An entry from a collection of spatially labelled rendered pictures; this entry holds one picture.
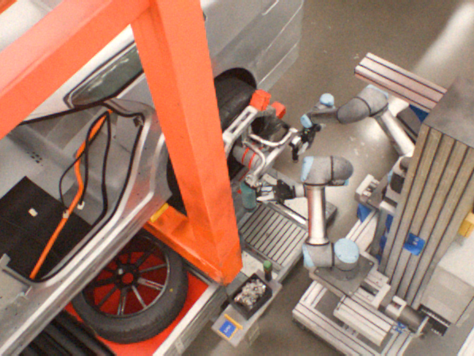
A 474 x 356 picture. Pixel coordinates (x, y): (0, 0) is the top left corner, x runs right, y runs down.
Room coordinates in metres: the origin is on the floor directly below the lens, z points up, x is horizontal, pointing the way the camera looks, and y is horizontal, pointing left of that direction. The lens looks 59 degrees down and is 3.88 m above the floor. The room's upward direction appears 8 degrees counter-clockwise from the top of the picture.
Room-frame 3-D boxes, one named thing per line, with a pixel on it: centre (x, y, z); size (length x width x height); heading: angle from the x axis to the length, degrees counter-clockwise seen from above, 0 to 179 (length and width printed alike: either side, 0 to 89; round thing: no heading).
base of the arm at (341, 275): (1.22, -0.48, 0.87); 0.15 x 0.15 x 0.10
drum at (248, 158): (1.94, -0.13, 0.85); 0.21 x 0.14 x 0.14; 44
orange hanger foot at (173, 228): (1.67, 0.37, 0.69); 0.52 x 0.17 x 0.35; 44
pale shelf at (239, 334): (1.23, 0.03, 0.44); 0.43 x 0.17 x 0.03; 134
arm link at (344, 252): (1.22, -0.48, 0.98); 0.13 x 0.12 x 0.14; 82
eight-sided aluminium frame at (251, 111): (1.99, -0.08, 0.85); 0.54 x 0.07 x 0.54; 134
